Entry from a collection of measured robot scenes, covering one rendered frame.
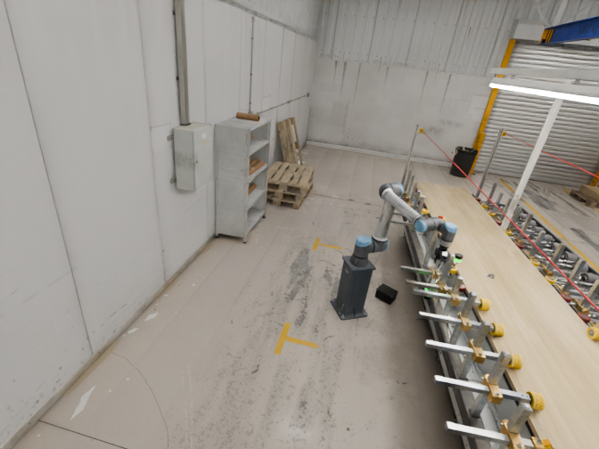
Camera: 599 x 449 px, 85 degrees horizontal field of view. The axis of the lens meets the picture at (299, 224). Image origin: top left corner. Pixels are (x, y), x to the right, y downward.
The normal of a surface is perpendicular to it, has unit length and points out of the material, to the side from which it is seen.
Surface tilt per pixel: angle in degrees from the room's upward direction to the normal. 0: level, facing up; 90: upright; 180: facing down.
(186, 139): 90
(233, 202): 90
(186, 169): 90
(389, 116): 90
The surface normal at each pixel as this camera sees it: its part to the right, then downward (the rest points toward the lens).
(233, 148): -0.22, 0.42
